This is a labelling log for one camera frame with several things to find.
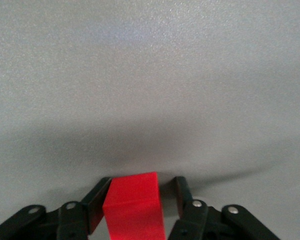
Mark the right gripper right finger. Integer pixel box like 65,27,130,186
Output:
166,176,281,240

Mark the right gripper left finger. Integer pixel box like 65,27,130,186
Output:
0,176,113,240

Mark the red cube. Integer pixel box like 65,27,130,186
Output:
102,171,167,240

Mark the grey table mat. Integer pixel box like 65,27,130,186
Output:
0,0,300,240

